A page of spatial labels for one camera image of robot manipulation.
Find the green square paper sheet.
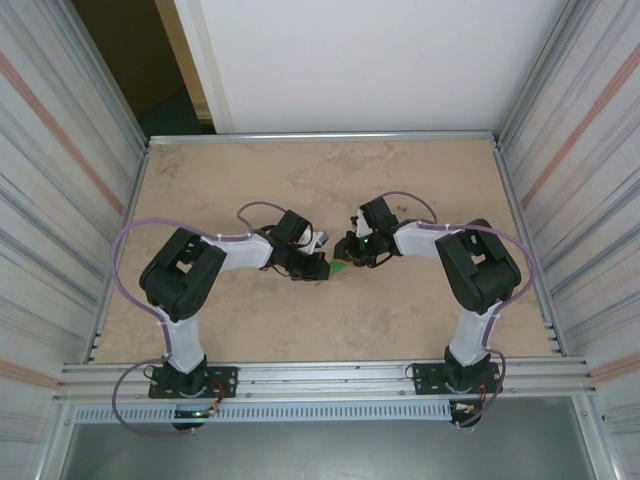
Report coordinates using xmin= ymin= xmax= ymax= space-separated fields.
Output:
xmin=314 ymin=257 xmax=351 ymax=290

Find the white door panel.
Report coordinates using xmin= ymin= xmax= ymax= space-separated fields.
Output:
xmin=172 ymin=0 xmax=574 ymax=136

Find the grey metal lower shelf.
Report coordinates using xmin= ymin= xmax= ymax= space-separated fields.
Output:
xmin=58 ymin=399 xmax=599 ymax=480

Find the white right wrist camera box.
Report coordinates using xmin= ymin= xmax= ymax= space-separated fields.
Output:
xmin=348 ymin=211 xmax=372 ymax=240

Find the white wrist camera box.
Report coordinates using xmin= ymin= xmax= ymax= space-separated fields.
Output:
xmin=301 ymin=228 xmax=332 ymax=256
xmin=348 ymin=211 xmax=372 ymax=240

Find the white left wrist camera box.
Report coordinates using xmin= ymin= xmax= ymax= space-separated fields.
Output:
xmin=301 ymin=228 xmax=332 ymax=256

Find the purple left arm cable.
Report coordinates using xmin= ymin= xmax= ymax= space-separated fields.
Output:
xmin=110 ymin=201 xmax=291 ymax=437

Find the thin aluminium table edge rail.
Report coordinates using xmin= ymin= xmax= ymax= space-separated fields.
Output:
xmin=147 ymin=130 xmax=501 ymax=149

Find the wide aluminium mounting rail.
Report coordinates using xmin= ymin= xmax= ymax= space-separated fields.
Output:
xmin=52 ymin=357 xmax=599 ymax=404

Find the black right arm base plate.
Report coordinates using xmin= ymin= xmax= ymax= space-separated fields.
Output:
xmin=412 ymin=360 xmax=503 ymax=396

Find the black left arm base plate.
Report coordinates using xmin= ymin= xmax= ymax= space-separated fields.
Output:
xmin=148 ymin=366 xmax=239 ymax=400

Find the grey slotted cable duct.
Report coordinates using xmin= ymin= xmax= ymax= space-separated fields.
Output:
xmin=73 ymin=402 xmax=454 ymax=424

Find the aluminium frame post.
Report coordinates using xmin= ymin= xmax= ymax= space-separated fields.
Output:
xmin=47 ymin=0 xmax=151 ymax=151
xmin=497 ymin=0 xmax=599 ymax=146

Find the beige door frame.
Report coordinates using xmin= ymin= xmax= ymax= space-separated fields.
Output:
xmin=153 ymin=0 xmax=219 ymax=135

